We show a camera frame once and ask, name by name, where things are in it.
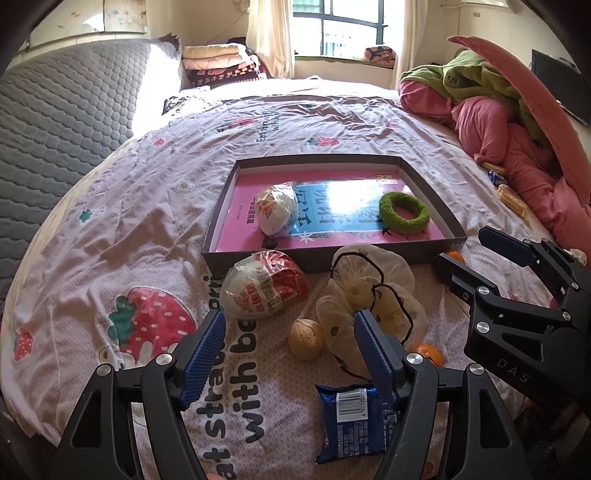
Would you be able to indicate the black white patterned cloth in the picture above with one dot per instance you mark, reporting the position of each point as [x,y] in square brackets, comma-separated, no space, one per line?
[178,104]

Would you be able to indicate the small white pink toy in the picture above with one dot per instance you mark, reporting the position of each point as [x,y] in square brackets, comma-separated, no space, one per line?
[577,257]

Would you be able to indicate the cream folded blanket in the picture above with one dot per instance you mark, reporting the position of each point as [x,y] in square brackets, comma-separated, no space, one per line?
[212,51]

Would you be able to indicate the black flat television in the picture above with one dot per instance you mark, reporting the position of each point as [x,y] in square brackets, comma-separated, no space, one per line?
[554,83]

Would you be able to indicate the white wrapped bun in tray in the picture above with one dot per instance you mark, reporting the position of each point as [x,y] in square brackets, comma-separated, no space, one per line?
[277,210]

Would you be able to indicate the pink folded blanket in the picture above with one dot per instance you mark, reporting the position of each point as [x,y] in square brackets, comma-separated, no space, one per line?
[217,62]

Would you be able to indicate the pink crumpled blanket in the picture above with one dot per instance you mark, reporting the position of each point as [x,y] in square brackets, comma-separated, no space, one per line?
[489,124]

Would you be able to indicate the dark patterned folded blanket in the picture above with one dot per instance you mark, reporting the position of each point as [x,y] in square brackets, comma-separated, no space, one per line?
[226,76]

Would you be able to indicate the white painted cabinet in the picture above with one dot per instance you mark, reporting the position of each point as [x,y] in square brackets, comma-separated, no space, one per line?
[115,18]

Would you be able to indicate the red-white wrapped snack packet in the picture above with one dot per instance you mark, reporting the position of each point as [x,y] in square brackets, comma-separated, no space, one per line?
[258,286]

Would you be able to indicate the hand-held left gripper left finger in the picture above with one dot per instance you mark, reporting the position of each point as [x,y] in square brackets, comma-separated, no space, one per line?
[203,355]

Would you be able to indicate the strawberry printed bedsheet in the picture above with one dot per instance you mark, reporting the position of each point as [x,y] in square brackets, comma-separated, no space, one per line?
[138,207]

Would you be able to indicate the blue snack packet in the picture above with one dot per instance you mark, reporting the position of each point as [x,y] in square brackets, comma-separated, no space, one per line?
[351,434]

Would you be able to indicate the dark framed window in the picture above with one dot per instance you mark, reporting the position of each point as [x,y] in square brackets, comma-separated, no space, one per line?
[351,23]

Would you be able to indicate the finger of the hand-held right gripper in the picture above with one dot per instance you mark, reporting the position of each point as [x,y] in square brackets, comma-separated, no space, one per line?
[466,281]
[505,245]

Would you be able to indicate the green fleece blanket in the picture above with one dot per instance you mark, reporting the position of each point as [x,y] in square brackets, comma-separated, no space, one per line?
[475,74]

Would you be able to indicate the cream curtain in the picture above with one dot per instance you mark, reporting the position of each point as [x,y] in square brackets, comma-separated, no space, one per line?
[270,37]
[413,32]

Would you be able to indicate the long pink pillow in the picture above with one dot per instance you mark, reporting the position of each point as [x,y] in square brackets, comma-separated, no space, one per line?
[531,97]

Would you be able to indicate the shallow grey cardboard box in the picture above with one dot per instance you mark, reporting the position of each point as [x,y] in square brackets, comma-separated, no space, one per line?
[318,262]

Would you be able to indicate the blue wrapped candy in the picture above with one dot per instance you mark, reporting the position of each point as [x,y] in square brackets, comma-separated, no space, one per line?
[496,177]

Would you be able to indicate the grey quilted headboard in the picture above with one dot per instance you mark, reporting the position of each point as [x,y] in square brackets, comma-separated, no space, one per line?
[60,115]

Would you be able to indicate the small orange mandarin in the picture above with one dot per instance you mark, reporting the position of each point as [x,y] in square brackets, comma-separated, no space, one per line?
[455,256]
[431,355]

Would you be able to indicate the brown walnut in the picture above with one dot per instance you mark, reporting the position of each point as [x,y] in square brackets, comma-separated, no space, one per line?
[305,340]

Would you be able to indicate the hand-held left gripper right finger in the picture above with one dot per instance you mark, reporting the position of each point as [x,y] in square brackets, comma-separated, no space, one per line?
[374,350]

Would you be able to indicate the floral cushion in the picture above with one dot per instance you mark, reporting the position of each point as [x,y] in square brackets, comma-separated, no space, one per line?
[379,55]

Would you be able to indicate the yellow snack stick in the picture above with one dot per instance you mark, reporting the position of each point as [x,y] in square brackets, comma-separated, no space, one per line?
[512,201]

